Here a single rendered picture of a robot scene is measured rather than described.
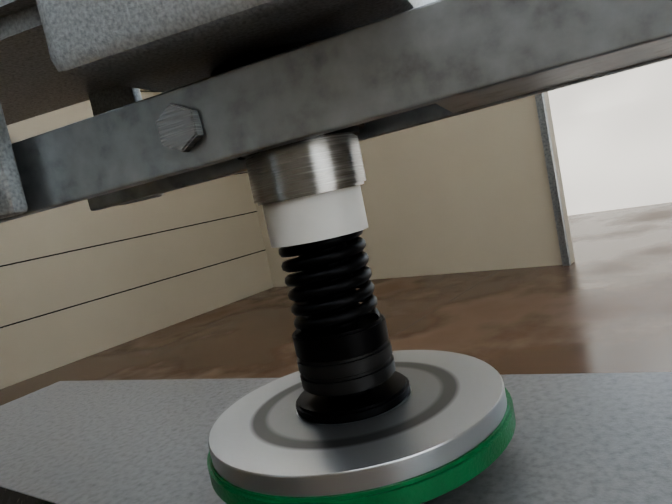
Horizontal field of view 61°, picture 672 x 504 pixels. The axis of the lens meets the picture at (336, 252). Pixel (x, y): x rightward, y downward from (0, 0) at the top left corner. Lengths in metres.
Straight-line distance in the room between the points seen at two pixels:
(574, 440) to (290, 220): 0.25
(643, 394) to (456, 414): 0.20
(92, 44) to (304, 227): 0.16
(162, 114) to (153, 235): 5.98
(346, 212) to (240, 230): 6.74
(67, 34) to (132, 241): 5.86
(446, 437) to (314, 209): 0.16
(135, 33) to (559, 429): 0.39
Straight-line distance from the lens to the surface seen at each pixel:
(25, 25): 0.42
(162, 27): 0.33
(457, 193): 5.72
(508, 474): 0.43
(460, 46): 0.32
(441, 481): 0.35
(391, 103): 0.32
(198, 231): 6.69
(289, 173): 0.37
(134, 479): 0.56
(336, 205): 0.37
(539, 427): 0.48
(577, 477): 0.42
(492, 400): 0.39
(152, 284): 6.29
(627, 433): 0.47
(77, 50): 0.36
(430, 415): 0.38
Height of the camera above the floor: 1.05
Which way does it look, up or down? 6 degrees down
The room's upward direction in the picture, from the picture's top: 12 degrees counter-clockwise
